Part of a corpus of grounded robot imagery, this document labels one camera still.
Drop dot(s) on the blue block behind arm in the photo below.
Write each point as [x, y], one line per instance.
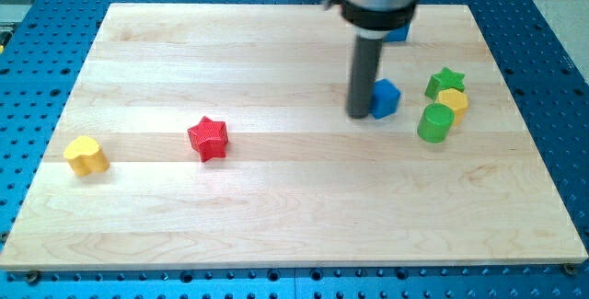
[398, 35]

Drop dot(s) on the red star block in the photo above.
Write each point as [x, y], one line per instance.
[209, 139]

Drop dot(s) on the green star block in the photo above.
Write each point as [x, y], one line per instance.
[443, 80]

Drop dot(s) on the blue pentagon block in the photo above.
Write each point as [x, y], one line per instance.
[385, 99]

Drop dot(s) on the wooden board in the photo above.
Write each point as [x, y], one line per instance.
[302, 184]

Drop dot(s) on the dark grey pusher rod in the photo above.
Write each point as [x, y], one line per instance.
[365, 61]

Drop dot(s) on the green cylinder block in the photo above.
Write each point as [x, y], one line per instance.
[435, 123]

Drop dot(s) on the yellow hexagon block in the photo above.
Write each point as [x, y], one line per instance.
[456, 100]

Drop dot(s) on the yellow heart block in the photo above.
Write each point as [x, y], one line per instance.
[84, 156]

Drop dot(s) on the blue perforated table plate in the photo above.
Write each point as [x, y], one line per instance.
[45, 54]

